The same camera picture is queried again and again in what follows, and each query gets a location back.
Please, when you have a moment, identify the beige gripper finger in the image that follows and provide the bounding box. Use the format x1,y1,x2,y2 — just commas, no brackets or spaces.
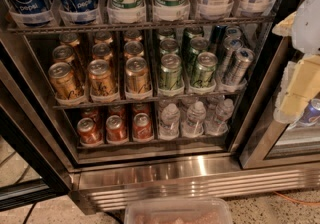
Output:
280,54,320,118
272,12,296,37

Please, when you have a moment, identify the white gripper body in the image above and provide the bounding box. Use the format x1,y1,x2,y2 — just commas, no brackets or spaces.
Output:
292,0,320,55

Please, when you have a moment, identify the blue can behind glass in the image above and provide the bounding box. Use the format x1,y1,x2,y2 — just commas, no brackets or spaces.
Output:
299,98,320,126

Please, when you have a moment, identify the silver slim can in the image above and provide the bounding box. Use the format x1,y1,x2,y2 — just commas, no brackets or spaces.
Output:
223,48,255,85
218,37,243,77

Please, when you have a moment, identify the front silver slim can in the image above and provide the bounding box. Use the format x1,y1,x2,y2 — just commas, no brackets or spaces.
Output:
223,48,255,85

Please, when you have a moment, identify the second row right green can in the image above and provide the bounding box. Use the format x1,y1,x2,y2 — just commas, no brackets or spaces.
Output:
187,37,209,73

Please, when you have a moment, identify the second row green can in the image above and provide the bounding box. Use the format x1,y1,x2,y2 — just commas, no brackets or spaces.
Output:
187,37,209,73
159,38,179,55

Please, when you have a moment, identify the second row left green can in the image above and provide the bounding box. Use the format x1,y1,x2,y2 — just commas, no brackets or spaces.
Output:
159,38,179,55

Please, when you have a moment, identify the second row right gold can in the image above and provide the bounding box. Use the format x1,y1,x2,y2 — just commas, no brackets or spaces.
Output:
124,41,144,60

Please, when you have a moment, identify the second row gold can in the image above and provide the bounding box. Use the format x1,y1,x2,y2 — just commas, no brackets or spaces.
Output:
124,41,144,60
51,44,84,79
92,43,113,65

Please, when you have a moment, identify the front right gold can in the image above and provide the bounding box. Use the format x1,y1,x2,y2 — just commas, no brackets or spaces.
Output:
125,57,151,94

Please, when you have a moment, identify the front right orange can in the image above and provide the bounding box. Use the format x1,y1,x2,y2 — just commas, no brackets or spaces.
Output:
133,113,152,140

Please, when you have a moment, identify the orange can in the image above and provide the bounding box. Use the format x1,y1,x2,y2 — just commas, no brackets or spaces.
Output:
106,115,127,143
133,113,152,140
77,118,103,146

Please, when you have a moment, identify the stainless steel fridge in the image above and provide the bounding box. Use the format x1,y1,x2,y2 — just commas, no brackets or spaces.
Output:
1,0,320,214

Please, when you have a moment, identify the second row middle gold can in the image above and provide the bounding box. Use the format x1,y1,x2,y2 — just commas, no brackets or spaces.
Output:
92,43,113,65

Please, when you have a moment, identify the front middle gold can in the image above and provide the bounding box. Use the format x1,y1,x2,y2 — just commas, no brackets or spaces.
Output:
88,59,117,96

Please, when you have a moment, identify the front middle orange can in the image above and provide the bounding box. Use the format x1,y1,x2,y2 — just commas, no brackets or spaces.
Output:
106,115,127,143

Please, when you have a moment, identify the front left orange can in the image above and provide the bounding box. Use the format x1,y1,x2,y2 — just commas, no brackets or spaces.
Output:
77,118,103,146

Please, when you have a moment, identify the second row left gold can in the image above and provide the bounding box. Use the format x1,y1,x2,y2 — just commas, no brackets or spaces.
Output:
51,44,84,79

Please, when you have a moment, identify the front left gold can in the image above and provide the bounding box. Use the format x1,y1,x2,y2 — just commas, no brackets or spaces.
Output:
48,62,84,100

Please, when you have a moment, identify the open glass fridge door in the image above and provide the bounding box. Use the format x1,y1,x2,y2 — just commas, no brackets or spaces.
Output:
0,46,71,211

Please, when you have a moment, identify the right water bottle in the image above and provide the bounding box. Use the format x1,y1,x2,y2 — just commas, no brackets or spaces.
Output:
205,99,234,136

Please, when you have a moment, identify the water bottle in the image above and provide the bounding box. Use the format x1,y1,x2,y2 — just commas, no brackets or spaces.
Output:
159,103,180,140
183,101,206,137
205,99,234,136

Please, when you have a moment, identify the middle water bottle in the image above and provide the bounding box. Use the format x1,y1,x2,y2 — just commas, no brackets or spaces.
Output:
183,101,206,137

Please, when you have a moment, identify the left water bottle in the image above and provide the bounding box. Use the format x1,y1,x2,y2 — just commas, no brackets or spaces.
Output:
159,103,180,140

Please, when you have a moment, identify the clear plastic food container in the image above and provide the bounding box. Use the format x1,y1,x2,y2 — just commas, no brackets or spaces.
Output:
124,198,233,224

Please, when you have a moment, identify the orange cable on floor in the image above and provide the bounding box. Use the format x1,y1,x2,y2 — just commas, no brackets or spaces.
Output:
273,191,320,207

